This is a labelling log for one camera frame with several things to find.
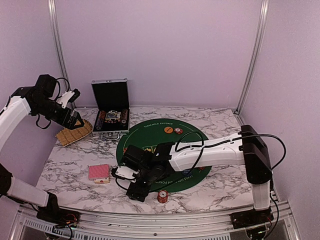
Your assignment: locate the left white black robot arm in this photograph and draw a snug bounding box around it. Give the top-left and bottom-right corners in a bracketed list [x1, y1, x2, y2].
[0, 74, 85, 223]

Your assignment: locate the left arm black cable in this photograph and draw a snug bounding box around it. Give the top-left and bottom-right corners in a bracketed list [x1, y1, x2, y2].
[34, 77, 71, 130]

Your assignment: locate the playing card box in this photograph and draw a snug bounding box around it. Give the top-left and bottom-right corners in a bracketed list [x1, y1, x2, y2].
[94, 177, 110, 185]

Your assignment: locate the right aluminium frame post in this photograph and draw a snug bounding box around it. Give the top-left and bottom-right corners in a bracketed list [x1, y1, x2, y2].
[235, 0, 270, 115]

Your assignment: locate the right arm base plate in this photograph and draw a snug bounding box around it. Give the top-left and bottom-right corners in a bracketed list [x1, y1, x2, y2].
[230, 209, 274, 229]

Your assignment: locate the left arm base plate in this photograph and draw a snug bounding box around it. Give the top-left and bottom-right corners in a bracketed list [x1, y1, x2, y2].
[36, 208, 80, 228]

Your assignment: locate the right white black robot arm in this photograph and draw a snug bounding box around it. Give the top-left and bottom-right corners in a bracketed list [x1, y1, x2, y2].
[122, 125, 273, 224]

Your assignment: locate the left aluminium frame post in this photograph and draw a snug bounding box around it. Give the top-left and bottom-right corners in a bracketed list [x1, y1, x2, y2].
[47, 0, 69, 80]

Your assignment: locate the blue card deck in case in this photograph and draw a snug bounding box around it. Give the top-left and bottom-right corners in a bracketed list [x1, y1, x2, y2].
[105, 110, 121, 122]

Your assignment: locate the orange round blind button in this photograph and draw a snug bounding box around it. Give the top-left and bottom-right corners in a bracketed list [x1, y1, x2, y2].
[164, 126, 174, 134]

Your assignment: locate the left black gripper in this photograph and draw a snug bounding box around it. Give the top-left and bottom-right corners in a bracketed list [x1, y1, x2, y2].
[33, 97, 84, 130]

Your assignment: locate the round green poker mat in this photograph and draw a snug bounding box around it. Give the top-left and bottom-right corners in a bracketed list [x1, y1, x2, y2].
[116, 118, 211, 193]

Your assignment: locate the aluminium poker chip case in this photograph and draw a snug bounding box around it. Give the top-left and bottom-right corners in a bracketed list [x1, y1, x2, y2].
[91, 78, 130, 141]

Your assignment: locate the woven bamboo tray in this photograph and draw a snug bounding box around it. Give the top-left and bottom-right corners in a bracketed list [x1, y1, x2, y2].
[56, 119, 93, 147]

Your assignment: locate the red playing card deck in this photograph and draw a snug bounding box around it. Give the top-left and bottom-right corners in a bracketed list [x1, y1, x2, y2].
[88, 164, 110, 181]

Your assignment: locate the red poker chip stack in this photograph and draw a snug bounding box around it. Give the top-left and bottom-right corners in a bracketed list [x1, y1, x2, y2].
[157, 190, 168, 204]

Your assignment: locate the red purple chip row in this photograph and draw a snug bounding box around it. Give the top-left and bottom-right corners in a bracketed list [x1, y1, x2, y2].
[95, 110, 106, 131]

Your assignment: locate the blue round blind button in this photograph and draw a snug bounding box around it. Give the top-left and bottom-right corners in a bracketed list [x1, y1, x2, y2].
[181, 169, 192, 176]

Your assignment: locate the aluminium frame post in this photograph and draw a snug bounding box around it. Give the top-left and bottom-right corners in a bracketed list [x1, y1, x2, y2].
[47, 0, 69, 80]
[235, 0, 270, 115]

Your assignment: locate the dark red chip row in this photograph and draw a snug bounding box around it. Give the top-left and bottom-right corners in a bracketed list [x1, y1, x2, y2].
[120, 108, 129, 125]

